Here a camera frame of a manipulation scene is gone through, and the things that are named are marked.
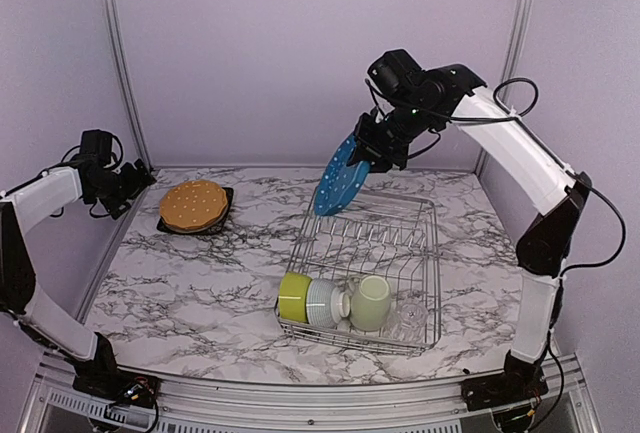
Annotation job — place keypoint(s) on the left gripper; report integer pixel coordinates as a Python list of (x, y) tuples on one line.
[(135, 184)]

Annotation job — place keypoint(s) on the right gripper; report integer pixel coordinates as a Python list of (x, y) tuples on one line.
[(366, 146)]

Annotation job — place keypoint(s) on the blue dotted plate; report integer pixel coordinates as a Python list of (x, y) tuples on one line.
[(340, 183)]

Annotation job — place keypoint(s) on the black floral square plate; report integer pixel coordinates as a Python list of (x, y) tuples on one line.
[(212, 230)]

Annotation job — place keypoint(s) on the yellow dotted plate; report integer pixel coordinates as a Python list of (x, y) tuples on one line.
[(193, 205)]

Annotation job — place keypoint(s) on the pale green mug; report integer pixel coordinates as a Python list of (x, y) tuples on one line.
[(370, 302)]

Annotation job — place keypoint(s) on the clear glass cup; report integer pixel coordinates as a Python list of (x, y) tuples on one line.
[(407, 322)]

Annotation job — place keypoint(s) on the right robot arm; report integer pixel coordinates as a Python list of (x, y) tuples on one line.
[(430, 100)]

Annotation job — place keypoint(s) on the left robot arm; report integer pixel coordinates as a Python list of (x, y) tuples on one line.
[(24, 209)]

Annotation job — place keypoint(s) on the white striped bowl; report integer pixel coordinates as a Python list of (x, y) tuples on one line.
[(326, 304)]

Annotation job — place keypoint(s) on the lime green bowl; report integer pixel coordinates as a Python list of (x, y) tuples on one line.
[(292, 296)]

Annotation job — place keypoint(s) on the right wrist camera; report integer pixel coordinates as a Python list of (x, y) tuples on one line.
[(396, 72)]

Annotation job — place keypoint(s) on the wire dish rack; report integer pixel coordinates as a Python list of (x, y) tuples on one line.
[(388, 235)]

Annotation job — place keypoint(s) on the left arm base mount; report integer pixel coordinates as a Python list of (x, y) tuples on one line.
[(119, 387)]

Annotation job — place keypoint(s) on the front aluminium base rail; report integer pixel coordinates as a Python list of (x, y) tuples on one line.
[(205, 405)]

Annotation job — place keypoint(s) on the right aluminium frame post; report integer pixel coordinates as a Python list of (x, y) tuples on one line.
[(517, 38)]

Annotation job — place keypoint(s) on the aluminium frame post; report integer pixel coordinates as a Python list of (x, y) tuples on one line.
[(517, 38), (124, 80)]

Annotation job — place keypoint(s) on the left aluminium frame post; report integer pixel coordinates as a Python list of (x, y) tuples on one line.
[(124, 80)]

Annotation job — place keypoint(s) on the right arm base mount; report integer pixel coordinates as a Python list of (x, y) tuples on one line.
[(500, 389)]

